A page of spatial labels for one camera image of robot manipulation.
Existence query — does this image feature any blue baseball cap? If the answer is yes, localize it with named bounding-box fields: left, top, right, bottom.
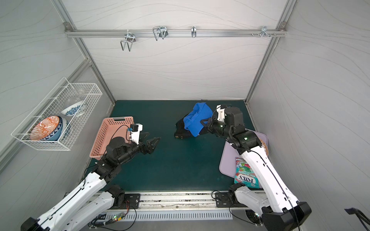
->
left=183, top=103, right=213, bottom=137

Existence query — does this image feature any black baseball cap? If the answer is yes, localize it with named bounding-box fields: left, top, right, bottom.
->
left=174, top=118, right=209, bottom=139

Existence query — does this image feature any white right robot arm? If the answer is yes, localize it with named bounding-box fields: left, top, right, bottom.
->
left=201, top=105, right=312, bottom=231

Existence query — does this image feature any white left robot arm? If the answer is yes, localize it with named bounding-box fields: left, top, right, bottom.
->
left=20, top=137, right=161, bottom=231

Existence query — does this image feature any pink perforated plastic basket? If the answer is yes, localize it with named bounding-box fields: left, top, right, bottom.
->
left=89, top=116, right=134, bottom=160

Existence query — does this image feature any lilac plastic tray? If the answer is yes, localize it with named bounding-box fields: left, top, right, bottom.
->
left=219, top=131, right=268, bottom=178

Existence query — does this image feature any patterned plate with food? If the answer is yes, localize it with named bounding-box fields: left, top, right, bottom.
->
left=259, top=138, right=269, bottom=156

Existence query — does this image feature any Fox's candy bag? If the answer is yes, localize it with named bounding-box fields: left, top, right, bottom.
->
left=234, top=157, right=260, bottom=189

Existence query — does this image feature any blue white patterned bowl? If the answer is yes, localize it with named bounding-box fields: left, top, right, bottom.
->
left=61, top=100, right=86, bottom=117

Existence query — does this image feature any clear glass bowl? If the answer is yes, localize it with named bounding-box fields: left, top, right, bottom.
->
left=64, top=89, right=86, bottom=108

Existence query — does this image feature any orange patterned bowl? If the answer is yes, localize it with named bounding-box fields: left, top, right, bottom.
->
left=29, top=116, right=62, bottom=141

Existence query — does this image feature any small metal hook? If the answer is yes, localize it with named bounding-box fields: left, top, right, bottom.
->
left=191, top=26, right=197, bottom=38

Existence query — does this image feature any metal double hook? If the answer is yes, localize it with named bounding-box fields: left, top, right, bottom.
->
left=152, top=26, right=168, bottom=41
left=120, top=31, right=136, bottom=52

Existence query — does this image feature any metal double hook middle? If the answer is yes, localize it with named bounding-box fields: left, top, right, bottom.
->
left=152, top=26, right=168, bottom=41

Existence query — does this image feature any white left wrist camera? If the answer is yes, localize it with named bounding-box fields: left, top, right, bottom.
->
left=129, top=124, right=143, bottom=144

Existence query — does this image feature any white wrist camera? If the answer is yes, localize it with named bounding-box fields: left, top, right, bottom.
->
left=129, top=124, right=143, bottom=144
left=216, top=105, right=231, bottom=122

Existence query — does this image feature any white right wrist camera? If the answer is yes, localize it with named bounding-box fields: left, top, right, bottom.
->
left=216, top=105, right=231, bottom=122

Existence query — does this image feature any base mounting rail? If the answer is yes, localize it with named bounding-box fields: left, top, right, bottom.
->
left=101, top=190, right=255, bottom=210

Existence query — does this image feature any cable bundle with board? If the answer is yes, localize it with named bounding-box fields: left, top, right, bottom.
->
left=87, top=202, right=136, bottom=231

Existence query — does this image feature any white wire wall basket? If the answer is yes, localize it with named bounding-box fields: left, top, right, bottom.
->
left=11, top=78, right=102, bottom=151

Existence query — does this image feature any metal hook bracket right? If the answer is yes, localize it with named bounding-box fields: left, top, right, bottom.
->
left=251, top=27, right=276, bottom=38

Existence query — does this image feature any aluminium frame post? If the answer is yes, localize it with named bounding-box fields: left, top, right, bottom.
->
left=51, top=0, right=116, bottom=105

